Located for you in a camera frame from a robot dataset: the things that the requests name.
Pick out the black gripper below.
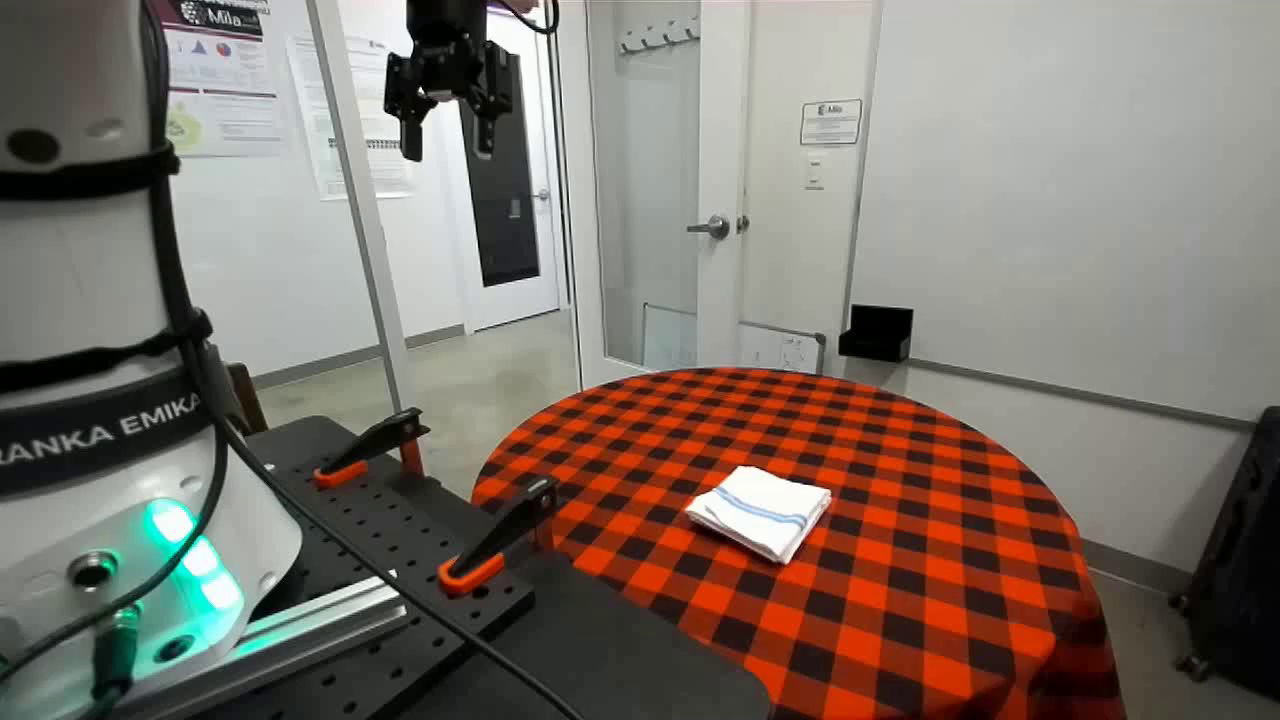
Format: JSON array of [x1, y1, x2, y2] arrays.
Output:
[[383, 0, 512, 162]]

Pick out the white towel with blue stripes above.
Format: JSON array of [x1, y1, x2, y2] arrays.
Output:
[[685, 465, 834, 563]]

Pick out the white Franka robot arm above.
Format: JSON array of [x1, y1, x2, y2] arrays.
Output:
[[0, 0, 303, 720]]

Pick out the black orange clamp far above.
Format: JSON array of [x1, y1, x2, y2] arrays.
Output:
[[313, 408, 429, 494]]

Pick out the black orange clamp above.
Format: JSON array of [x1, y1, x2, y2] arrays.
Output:
[[435, 475, 560, 597], [313, 408, 429, 494]]

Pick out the white door sign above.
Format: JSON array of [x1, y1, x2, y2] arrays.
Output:
[[799, 101, 863, 150]]

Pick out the black orange clamp near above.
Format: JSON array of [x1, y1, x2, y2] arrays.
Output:
[[435, 475, 560, 597]]

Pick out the black perforated mounting board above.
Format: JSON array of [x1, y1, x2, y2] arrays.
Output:
[[220, 418, 773, 720]]

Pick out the red black plaid tablecloth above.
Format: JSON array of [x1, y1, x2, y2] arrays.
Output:
[[473, 367, 1127, 720]]

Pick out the black suitcase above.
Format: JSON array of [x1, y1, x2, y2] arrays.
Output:
[[1174, 408, 1280, 696]]

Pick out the wall poster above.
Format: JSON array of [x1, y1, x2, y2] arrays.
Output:
[[148, 0, 285, 162]]

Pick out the white door with handle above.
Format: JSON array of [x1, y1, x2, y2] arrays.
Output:
[[691, 0, 875, 365]]

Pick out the large wall whiteboard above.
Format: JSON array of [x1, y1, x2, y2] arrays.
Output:
[[855, 0, 1280, 420]]

